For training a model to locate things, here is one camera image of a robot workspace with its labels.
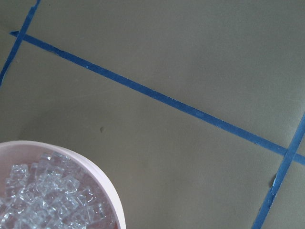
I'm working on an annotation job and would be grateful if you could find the pink bowl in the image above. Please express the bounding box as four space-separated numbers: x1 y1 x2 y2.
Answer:
0 141 126 229

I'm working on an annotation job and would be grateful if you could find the clear ice cubes pile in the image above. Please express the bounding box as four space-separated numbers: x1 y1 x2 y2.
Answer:
0 153 116 229

